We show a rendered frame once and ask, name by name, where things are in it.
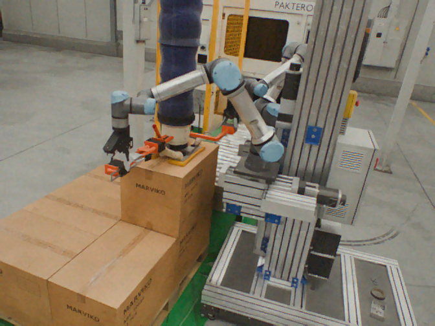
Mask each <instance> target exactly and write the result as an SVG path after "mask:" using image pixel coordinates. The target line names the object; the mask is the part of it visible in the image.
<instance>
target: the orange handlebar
mask: <svg viewBox="0 0 435 326"><path fill-rule="evenodd" d="M229 131H230V129H229V128H226V130H225V131H223V132H222V133H221V134H219V135H218V136H217V137H213V136H207V135H201V134H197V133H191V132H190V136H194V137H198V138H204V139H207V140H213V141H218V140H220V139H221V138H222V137H223V136H225V135H226V134H227V133H229ZM172 139H173V136H170V137H168V138H167V139H165V141H166V144H167V142H169V141H170V140H172ZM155 150H156V147H152V148H150V147H149V146H145V147H140V148H138V149H137V151H136V152H134V153H140V154H142V158H144V157H145V155H147V154H148V153H152V152H153V151H155ZM114 171H116V170H112V169H107V172H108V173H109V174H111V173H113V172H114Z"/></svg>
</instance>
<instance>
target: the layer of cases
mask: <svg viewBox="0 0 435 326"><path fill-rule="evenodd" d="M213 202H214V196H213V197H211V199H210V200H209V201H208V203H207V204H206V205H205V207H204V208H203V209H202V210H201V211H200V212H199V213H198V215H197V216H196V217H195V219H194V220H193V221H192V222H191V223H190V224H189V227H187V228H186V230H185V231H184V232H183V233H182V234H181V235H180V236H179V238H177V237H174V236H171V235H168V234H164V233H160V232H157V231H155V230H150V229H147V228H144V227H141V226H140V225H136V224H133V223H129V222H126V221H122V220H121V207H120V177H118V178H117V179H116V180H114V181H113V182H111V176H110V175H108V174H105V165H100V166H99V167H98V168H96V169H94V170H92V171H90V172H88V173H86V174H84V175H82V176H81V177H78V178H77V179H76V180H74V181H72V182H70V183H68V184H66V185H64V186H62V187H60V188H58V189H57V190H56V191H54V192H52V193H50V194H48V195H46V196H44V197H42V198H40V199H38V200H36V201H34V202H33V203H32V204H30V205H28V206H25V207H24V208H22V210H18V211H16V212H14V213H12V214H11V215H9V216H8V217H6V218H4V219H1V220H0V312H1V313H3V314H6V315H7V316H10V317H12V318H14V319H16V320H19V321H21V322H22V323H24V324H26V325H29V326H148V325H149V324H150V323H151V321H152V320H153V319H154V317H155V316H156V314H157V313H158V312H159V310H160V308H161V307H162V305H163V304H164V303H165V302H166V300H167V299H168V298H169V295H170V294H171V293H172V291H173V290H174V288H176V286H177V284H178V283H179V282H180V280H181V279H182V277H183V276H184V275H185V272H186V271H187V270H188V269H189V268H190V266H191V265H192V263H193V262H194V260H195V258H196V257H197V256H198V254H199V253H200V252H201V251H202V249H203V247H204V246H205V245H206V243H207V242H208V240H209V233H210V221H211V215H212V209H213Z"/></svg>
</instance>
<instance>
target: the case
mask: <svg viewBox="0 0 435 326"><path fill-rule="evenodd" d="M200 146H205V149H204V150H203V151H202V152H200V153H199V154H197V156H196V157H194V158H193V159H192V160H191V161H189V163H187V164H185V165H184V167H181V166H178V165H175V164H170V163H168V161H169V160H170V159H171V157H167V156H164V157H162V156H159V157H158V158H156V159H155V160H154V159H151V160H149V161H146V162H145V160H143V161H142V163H140V164H138V165H137V166H136V167H135V168H132V169H131V170H130V172H129V173H128V174H126V175H124V176H123V177H120V207H121V220H122V221H126V222H129V223H133V224H136V225H140V226H141V227H144V228H147V229H150V230H155V231H157V232H160V233H164V234H168V235H171V236H174V237H177V238H179V236H180V235H181V234H182V233H183V232H184V231H185V230H186V228H187V227H189V224H190V223H191V222H192V221H193V220H194V219H195V217H196V216H197V215H198V213H199V212H200V211H201V210H202V209H203V208H204V207H205V205H206V204H207V203H208V201H209V200H210V199H211V197H213V196H214V191H215V184H216V171H217V164H218V151H219V145H217V144H211V142H205V141H201V144H200Z"/></svg>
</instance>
